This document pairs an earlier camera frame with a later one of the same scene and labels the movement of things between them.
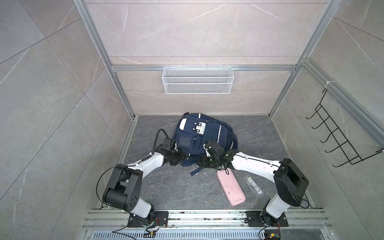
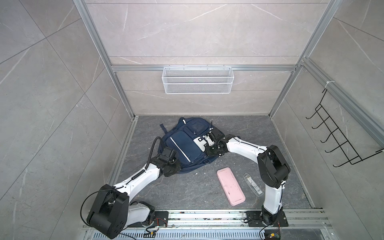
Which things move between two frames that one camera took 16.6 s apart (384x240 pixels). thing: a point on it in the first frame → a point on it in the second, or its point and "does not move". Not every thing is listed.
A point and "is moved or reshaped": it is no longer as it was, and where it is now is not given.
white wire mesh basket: x=198 y=80 does not move
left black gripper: x=183 y=156 → x=179 y=167
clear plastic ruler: x=255 y=188 does not move
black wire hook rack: x=353 y=157 does not move
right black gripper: x=202 y=161 → x=208 y=153
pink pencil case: x=231 y=188 does not move
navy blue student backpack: x=193 y=129 is moved or reshaped
